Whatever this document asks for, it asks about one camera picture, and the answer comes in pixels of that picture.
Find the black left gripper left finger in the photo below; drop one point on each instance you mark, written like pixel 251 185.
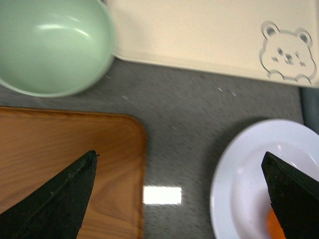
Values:
pixel 57 208

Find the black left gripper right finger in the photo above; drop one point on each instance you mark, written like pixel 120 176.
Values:
pixel 294 198

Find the orange mandarin fruit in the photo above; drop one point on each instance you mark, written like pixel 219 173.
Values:
pixel 273 226

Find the white round plate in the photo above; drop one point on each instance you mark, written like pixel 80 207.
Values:
pixel 239 199

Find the brown wooden cutting board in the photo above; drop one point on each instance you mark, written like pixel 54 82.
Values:
pixel 36 144

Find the beige bear serving tray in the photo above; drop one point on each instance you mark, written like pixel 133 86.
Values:
pixel 268 40

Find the light green bowl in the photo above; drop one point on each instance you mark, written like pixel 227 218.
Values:
pixel 54 48

